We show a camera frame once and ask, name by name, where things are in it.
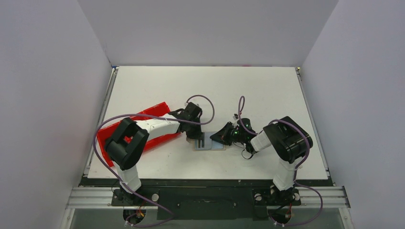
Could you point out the white striped credit card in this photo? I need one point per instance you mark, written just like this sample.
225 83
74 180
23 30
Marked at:
204 144

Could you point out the aluminium frame rail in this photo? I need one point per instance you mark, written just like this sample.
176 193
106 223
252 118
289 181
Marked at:
103 198

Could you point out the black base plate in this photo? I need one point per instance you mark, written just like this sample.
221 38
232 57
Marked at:
203 203

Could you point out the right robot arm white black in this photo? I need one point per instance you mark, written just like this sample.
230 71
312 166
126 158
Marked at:
290 142

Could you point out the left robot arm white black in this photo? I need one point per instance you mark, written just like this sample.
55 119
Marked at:
128 141

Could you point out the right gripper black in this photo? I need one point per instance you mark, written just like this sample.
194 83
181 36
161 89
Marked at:
226 133

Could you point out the beige card holder wallet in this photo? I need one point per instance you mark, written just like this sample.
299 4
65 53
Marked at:
215 147

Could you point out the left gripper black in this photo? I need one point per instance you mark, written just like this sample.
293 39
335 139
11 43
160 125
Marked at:
197 135

